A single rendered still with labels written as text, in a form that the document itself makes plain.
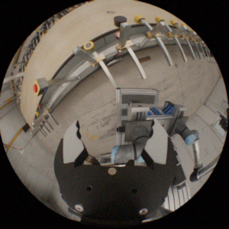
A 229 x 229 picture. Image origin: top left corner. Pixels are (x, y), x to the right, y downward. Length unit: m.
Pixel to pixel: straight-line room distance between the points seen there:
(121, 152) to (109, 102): 1.25
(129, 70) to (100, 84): 0.64
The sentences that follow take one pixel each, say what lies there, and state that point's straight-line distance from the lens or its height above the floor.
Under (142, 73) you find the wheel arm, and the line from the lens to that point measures 0.60.
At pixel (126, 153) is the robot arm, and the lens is 0.41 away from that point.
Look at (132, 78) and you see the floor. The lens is 1.46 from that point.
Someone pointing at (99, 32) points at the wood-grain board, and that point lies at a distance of 0.68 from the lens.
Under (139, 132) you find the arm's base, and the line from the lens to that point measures 0.49.
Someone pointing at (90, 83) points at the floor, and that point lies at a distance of 1.52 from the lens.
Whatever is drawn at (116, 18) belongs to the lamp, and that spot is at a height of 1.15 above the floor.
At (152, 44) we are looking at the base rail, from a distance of 0.94.
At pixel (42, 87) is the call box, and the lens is 0.42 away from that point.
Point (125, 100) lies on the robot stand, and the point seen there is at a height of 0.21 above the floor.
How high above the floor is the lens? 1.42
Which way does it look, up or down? 61 degrees down
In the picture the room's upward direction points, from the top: 177 degrees counter-clockwise
